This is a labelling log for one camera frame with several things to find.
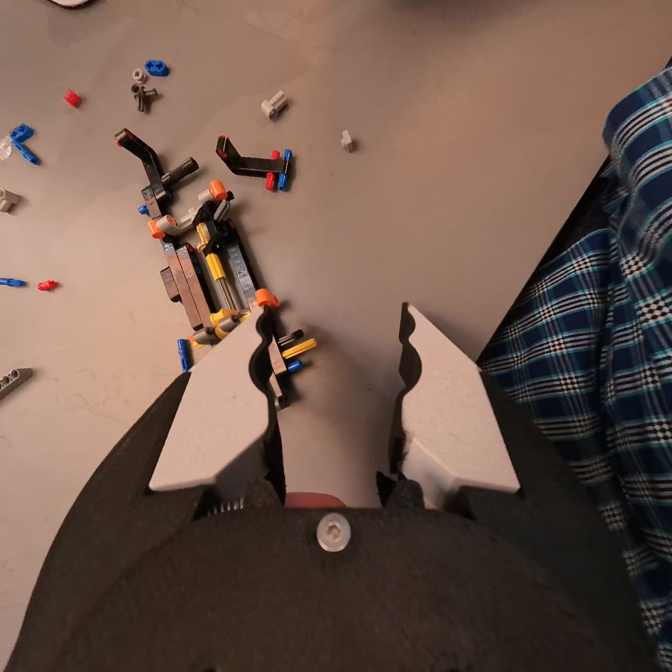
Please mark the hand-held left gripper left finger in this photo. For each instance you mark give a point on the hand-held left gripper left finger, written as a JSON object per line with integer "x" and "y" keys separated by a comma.
{"x": 225, "y": 420}

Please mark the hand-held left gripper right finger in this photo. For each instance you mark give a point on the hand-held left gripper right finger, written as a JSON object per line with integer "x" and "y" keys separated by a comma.
{"x": 456, "y": 420}

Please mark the partly built lego assembly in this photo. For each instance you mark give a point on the partly built lego assembly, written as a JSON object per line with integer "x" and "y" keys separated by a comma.
{"x": 183, "y": 273}

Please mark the long blue lego pin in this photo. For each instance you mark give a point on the long blue lego pin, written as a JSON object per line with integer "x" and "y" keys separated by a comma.
{"x": 182, "y": 355}

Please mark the dark grey lego beam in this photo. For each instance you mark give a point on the dark grey lego beam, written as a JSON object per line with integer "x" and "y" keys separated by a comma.
{"x": 15, "y": 379}

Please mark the small red lego pin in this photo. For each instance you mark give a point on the small red lego pin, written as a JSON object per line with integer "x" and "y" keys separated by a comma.
{"x": 47, "y": 285}

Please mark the small blue lego pin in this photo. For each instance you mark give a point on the small blue lego pin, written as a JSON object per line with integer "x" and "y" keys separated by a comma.
{"x": 13, "y": 282}

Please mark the black bent lego beam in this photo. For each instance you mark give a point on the black bent lego beam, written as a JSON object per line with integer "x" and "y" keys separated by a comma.
{"x": 252, "y": 164}

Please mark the small light grey lego piece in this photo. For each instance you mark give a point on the small light grey lego piece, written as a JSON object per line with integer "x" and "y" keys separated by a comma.
{"x": 347, "y": 141}

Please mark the light grey lego connector block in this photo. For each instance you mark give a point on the light grey lego connector block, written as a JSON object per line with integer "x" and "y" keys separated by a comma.
{"x": 8, "y": 200}

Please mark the light grey lego pin connector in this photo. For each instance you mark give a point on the light grey lego pin connector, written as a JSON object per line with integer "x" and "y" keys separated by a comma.
{"x": 274, "y": 105}

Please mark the dark grey lego connector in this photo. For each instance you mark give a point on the dark grey lego connector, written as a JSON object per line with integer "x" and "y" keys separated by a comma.
{"x": 144, "y": 97}

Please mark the blue lego axle connector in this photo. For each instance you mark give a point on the blue lego axle connector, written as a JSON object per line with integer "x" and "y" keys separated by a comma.
{"x": 25, "y": 143}

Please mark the light grey lego bush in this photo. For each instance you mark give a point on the light grey lego bush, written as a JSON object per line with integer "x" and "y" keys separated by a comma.
{"x": 139, "y": 74}

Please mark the red lego bush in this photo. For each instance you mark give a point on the red lego bush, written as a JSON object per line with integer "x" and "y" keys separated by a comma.
{"x": 72, "y": 97}

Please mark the blue two-hole lego beam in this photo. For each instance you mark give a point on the blue two-hole lego beam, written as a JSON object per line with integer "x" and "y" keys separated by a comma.
{"x": 156, "y": 68}

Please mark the blue plaid shirt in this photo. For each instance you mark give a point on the blue plaid shirt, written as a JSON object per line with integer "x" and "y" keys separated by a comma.
{"x": 603, "y": 378}

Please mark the small clear plastic wrapper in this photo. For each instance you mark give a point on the small clear plastic wrapper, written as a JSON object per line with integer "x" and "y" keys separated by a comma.
{"x": 4, "y": 147}

